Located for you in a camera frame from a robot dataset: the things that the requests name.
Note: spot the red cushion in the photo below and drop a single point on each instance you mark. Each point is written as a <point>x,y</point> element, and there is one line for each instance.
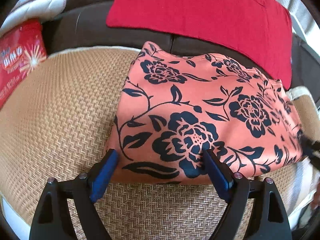
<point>259,29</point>

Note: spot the woven straw mat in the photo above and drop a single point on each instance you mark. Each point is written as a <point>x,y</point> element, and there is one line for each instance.
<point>57,123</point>

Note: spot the beige dotted curtain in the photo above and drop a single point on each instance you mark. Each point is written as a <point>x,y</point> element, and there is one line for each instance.
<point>306,20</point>

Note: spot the red printed bag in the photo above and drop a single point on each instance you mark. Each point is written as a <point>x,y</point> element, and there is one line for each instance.
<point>22,50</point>

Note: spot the white padded cloth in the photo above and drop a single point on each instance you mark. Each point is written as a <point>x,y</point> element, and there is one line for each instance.
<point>42,10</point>

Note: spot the orange floral garment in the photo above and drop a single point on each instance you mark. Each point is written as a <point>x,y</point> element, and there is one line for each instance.
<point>173,108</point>

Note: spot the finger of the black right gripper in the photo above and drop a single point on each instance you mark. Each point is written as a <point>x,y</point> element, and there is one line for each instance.
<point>310,148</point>

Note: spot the dark brown sofa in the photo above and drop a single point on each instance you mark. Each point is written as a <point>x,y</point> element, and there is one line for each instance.
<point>83,24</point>

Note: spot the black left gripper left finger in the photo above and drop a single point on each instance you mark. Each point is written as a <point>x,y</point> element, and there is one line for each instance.
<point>52,219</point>

